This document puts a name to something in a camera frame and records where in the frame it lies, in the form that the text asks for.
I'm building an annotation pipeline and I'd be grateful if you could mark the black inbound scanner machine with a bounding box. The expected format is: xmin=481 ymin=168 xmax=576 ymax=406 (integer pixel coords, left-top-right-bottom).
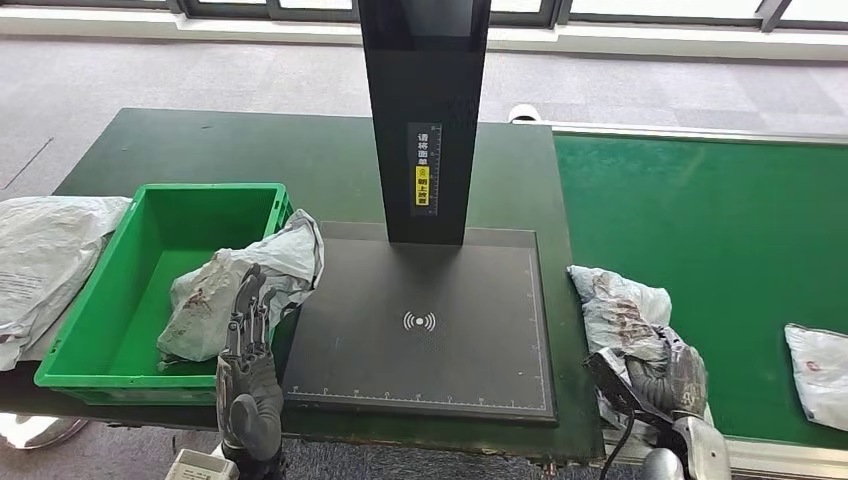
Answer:
xmin=281 ymin=0 xmax=558 ymax=423

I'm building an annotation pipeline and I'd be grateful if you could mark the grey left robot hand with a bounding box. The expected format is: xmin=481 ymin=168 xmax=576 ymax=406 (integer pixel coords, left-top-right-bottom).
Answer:
xmin=215 ymin=263 xmax=286 ymax=465

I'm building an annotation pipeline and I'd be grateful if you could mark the white parcel bag red print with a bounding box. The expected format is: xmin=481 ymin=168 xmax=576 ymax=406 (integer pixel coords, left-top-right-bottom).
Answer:
xmin=784 ymin=323 xmax=848 ymax=433

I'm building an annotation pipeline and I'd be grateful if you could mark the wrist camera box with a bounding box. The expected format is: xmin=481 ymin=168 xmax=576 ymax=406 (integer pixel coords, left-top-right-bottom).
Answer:
xmin=582 ymin=347 xmax=670 ymax=425
xmin=164 ymin=449 xmax=240 ymax=480

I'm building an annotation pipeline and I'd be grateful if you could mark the flat white printed parcel bag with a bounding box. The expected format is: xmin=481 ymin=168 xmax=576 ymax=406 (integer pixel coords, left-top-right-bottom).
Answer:
xmin=0 ymin=195 xmax=134 ymax=372

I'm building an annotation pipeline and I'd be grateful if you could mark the silver conveyor frame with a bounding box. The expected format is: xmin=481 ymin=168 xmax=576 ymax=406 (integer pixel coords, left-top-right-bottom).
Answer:
xmin=510 ymin=119 xmax=848 ymax=480

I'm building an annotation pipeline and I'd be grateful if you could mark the dark green table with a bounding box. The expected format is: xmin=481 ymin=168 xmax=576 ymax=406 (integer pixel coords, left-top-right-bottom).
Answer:
xmin=0 ymin=107 xmax=607 ymax=465

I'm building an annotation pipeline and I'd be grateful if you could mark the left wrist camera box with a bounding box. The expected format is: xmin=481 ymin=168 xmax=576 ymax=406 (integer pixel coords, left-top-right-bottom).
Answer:
xmin=164 ymin=449 xmax=240 ymax=480

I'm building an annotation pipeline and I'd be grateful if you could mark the grey parcel bag brown stain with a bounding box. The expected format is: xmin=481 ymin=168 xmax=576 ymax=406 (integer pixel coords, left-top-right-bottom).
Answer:
xmin=156 ymin=209 xmax=326 ymax=364
xmin=567 ymin=264 xmax=713 ymax=432

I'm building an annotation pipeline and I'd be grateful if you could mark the round silver metal base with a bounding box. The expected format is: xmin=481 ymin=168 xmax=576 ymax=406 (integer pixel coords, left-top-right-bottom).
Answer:
xmin=0 ymin=410 xmax=91 ymax=452

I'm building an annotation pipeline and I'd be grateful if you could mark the green conveyor belt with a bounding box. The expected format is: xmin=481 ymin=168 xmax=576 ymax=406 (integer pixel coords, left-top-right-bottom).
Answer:
xmin=553 ymin=132 xmax=848 ymax=450

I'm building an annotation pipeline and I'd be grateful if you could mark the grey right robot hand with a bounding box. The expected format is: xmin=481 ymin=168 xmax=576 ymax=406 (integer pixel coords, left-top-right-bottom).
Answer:
xmin=624 ymin=325 xmax=710 ymax=422

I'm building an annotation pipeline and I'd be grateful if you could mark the white window sill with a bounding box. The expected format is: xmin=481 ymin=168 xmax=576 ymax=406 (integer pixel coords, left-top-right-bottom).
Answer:
xmin=0 ymin=7 xmax=848 ymax=66

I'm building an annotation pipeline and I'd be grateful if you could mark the green plastic crate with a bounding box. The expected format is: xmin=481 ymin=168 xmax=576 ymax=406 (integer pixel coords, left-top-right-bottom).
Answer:
xmin=34 ymin=183 xmax=296 ymax=407

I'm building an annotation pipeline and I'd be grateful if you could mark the dark window frame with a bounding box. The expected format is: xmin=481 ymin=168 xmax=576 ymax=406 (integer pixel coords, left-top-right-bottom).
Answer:
xmin=0 ymin=0 xmax=848 ymax=34

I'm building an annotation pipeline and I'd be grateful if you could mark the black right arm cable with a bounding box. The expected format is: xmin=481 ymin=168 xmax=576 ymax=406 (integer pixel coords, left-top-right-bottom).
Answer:
xmin=599 ymin=410 xmax=637 ymax=480

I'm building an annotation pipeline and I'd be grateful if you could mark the black yellow warning label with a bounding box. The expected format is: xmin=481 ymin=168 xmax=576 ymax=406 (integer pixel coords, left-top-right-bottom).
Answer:
xmin=407 ymin=121 xmax=443 ymax=217

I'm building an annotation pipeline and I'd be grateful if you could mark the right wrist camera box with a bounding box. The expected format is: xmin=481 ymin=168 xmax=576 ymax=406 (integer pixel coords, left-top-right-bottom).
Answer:
xmin=582 ymin=347 xmax=670 ymax=425

